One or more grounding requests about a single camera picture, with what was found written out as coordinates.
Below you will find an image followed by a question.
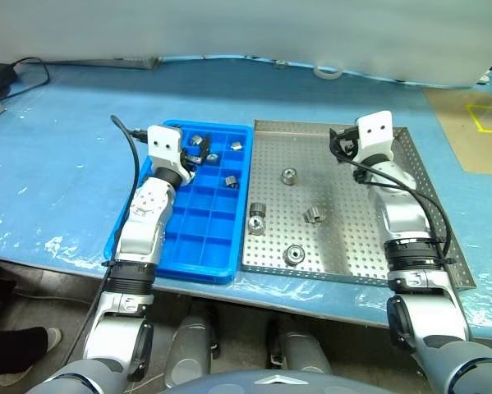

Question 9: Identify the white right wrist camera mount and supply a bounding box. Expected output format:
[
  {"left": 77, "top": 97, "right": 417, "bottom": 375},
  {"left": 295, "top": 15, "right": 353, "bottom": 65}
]
[{"left": 355, "top": 109, "right": 394, "bottom": 162}]

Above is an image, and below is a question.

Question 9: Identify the perforated metal tray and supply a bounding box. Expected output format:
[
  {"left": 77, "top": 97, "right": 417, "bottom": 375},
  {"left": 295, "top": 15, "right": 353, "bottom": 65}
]
[{"left": 241, "top": 118, "right": 476, "bottom": 291}]

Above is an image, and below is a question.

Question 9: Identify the black power adapter cable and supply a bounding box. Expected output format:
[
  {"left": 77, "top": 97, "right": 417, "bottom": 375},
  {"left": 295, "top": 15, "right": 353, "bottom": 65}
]
[{"left": 0, "top": 56, "right": 51, "bottom": 100}]

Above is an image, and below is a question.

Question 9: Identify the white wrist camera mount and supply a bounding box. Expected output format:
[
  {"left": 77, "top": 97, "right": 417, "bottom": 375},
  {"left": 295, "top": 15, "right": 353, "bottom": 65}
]
[
  {"left": 355, "top": 109, "right": 394, "bottom": 162},
  {"left": 146, "top": 125, "right": 185, "bottom": 172}
]

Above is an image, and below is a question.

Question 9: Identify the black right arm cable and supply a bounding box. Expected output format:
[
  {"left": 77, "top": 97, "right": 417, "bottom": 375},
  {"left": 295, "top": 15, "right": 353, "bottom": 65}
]
[{"left": 329, "top": 127, "right": 455, "bottom": 268}]

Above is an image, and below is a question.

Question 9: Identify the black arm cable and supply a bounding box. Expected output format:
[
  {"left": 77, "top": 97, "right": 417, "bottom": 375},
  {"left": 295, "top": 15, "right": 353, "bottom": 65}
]
[
  {"left": 62, "top": 114, "right": 149, "bottom": 370},
  {"left": 329, "top": 127, "right": 455, "bottom": 268}
]

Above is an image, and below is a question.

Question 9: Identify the person's grey shoe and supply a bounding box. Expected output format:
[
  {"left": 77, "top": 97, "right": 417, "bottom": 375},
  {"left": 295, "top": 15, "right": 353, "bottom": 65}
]
[{"left": 0, "top": 327, "right": 62, "bottom": 387}]

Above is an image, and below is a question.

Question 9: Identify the brown cardboard mat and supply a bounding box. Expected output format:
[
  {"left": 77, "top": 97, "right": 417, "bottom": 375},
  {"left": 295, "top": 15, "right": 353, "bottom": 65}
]
[{"left": 423, "top": 88, "right": 492, "bottom": 177}]

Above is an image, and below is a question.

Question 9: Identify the grey robot torso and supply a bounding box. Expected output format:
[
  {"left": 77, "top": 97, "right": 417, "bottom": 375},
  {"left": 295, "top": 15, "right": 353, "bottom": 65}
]
[{"left": 159, "top": 368, "right": 421, "bottom": 394}]

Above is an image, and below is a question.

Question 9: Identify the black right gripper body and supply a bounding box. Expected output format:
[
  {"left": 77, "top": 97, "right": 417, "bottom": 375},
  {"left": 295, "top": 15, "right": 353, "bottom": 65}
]
[{"left": 329, "top": 126, "right": 361, "bottom": 163}]

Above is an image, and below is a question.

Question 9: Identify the grey rounded robot leg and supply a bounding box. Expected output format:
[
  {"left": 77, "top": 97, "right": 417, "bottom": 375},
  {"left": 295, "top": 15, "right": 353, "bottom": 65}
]
[
  {"left": 165, "top": 314, "right": 214, "bottom": 389},
  {"left": 268, "top": 323, "right": 333, "bottom": 375}
]

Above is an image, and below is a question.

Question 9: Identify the white tape ring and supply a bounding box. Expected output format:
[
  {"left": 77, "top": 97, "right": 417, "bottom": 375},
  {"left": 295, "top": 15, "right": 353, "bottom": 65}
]
[{"left": 313, "top": 64, "right": 346, "bottom": 82}]

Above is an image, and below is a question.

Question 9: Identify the person's black trouser leg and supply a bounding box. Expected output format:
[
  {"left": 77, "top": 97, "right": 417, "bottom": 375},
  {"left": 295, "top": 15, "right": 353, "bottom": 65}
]
[{"left": 0, "top": 326, "right": 49, "bottom": 377}]

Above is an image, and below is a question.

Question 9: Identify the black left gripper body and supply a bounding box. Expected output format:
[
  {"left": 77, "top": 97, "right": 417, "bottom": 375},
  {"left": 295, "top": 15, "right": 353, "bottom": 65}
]
[{"left": 180, "top": 141, "right": 200, "bottom": 176}]

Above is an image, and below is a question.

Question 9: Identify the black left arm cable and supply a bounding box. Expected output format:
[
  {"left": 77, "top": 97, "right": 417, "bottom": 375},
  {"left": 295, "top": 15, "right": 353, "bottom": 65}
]
[{"left": 62, "top": 114, "right": 149, "bottom": 370}]

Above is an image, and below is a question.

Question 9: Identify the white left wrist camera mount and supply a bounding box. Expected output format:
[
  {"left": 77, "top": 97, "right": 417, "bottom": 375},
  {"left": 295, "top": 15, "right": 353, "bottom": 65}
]
[{"left": 146, "top": 125, "right": 185, "bottom": 172}]

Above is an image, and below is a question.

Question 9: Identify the blue compartment tray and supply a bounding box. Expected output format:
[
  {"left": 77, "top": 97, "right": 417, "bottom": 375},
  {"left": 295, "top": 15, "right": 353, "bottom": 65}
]
[{"left": 103, "top": 118, "right": 255, "bottom": 286}]

